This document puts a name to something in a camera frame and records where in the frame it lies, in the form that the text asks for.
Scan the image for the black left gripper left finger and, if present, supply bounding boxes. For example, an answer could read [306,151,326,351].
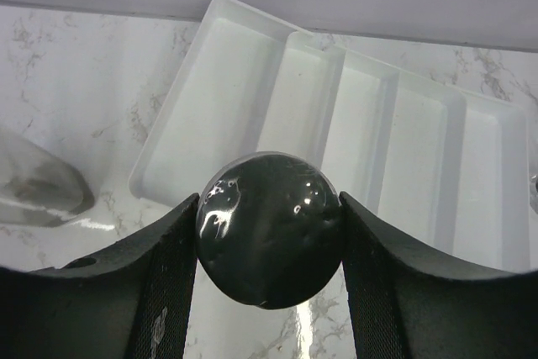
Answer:
[1,194,199,358]

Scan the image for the white compartment organizer tray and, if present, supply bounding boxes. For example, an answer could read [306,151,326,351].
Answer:
[129,0,530,272]

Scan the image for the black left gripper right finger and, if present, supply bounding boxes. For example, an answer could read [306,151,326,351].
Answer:
[340,193,537,358]

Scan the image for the blue label seasoning jar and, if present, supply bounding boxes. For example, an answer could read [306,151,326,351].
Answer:
[196,151,345,310]

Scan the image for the round glass oil bottle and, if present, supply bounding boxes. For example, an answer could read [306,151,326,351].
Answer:
[1,126,95,228]

